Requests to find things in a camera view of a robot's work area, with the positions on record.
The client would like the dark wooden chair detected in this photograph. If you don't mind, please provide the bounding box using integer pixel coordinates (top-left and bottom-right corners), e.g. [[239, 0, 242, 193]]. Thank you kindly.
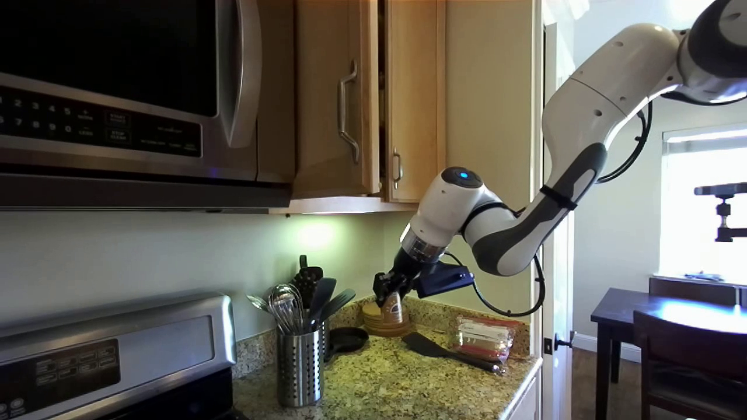
[[630, 308, 747, 420], [646, 273, 741, 308]]

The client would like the white door frame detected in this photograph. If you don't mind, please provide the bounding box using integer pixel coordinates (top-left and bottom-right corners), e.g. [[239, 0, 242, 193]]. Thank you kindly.
[[530, 0, 548, 361]]

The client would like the stainless steel stove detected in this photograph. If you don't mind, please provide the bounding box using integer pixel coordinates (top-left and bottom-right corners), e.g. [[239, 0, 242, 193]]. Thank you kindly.
[[0, 292, 252, 420]]

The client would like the beige spice bottle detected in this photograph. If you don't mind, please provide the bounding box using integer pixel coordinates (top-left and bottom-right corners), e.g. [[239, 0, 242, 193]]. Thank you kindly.
[[381, 292, 407, 329]]

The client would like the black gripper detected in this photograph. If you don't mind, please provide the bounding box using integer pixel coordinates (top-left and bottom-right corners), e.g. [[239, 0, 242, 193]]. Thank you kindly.
[[370, 246, 430, 310]]

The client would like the black plastic utensil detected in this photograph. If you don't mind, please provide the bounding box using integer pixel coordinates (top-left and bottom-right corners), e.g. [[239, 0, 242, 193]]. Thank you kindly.
[[304, 276, 358, 329]]

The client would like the wooden cabinet body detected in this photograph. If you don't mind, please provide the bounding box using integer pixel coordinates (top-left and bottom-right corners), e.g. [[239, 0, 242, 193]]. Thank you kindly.
[[266, 0, 453, 220]]

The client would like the black spatula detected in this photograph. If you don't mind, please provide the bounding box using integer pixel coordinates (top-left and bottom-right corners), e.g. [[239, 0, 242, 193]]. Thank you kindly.
[[399, 332, 503, 375]]

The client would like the metal spoon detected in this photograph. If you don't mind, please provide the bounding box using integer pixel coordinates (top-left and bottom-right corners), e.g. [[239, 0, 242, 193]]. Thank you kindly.
[[244, 292, 279, 318]]

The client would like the perforated steel utensil holder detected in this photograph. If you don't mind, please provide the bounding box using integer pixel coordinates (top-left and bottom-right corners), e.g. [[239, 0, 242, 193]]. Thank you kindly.
[[276, 325, 327, 411], [313, 318, 332, 365]]

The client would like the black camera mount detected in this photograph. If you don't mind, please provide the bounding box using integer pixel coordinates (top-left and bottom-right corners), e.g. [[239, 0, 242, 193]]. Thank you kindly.
[[691, 180, 747, 246]]

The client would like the white base cabinet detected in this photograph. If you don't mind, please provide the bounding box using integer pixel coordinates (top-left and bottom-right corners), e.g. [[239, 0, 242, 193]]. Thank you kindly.
[[494, 357, 545, 420]]

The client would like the small black dish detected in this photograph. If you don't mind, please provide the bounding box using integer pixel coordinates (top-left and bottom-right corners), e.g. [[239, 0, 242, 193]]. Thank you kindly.
[[327, 325, 370, 359]]

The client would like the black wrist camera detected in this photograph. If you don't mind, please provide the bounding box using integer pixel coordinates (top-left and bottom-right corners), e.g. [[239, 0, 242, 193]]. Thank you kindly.
[[413, 262, 479, 302]]

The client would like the white door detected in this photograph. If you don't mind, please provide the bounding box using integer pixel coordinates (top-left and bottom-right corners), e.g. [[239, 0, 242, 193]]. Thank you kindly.
[[542, 0, 579, 420]]

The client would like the stainless steel microwave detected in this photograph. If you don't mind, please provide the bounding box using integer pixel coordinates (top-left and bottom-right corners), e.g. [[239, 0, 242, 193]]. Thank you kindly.
[[0, 0, 299, 214]]

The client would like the wooden cabinet door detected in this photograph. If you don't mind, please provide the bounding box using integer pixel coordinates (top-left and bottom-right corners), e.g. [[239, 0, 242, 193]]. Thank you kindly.
[[382, 0, 449, 207], [292, 0, 385, 199]]

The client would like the bright window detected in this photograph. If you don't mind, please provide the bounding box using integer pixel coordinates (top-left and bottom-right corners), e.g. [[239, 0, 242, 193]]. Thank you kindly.
[[657, 127, 747, 287]]

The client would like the dark wooden dining table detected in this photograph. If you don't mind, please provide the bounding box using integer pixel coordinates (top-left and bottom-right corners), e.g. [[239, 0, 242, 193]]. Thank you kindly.
[[588, 285, 747, 420]]

